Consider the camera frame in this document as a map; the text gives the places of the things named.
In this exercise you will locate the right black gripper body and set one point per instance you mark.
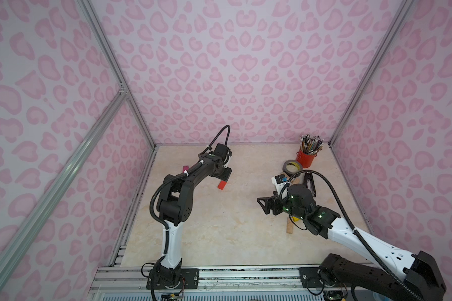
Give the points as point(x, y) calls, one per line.
point(275, 205)

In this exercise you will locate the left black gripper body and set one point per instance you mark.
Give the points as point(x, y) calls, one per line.
point(224, 174)

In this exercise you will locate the long natural wood block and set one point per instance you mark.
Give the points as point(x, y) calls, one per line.
point(289, 227)

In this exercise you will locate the red block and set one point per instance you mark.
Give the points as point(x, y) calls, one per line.
point(222, 185)

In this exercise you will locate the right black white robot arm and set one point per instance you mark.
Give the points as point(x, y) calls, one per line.
point(396, 273)

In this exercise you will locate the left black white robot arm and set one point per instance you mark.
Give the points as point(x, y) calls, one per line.
point(171, 206)

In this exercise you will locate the black stapler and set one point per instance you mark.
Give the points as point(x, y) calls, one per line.
point(309, 183)

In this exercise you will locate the red pencil cup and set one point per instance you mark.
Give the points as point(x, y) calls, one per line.
point(305, 160)

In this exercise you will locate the bundle of coloured pencils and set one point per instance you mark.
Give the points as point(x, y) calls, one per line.
point(311, 144)

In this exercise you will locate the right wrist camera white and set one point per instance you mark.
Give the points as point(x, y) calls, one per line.
point(279, 182)

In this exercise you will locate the grey duct tape roll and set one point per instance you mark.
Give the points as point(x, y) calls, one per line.
point(291, 167)

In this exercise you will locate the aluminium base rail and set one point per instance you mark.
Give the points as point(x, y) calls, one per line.
point(241, 282)

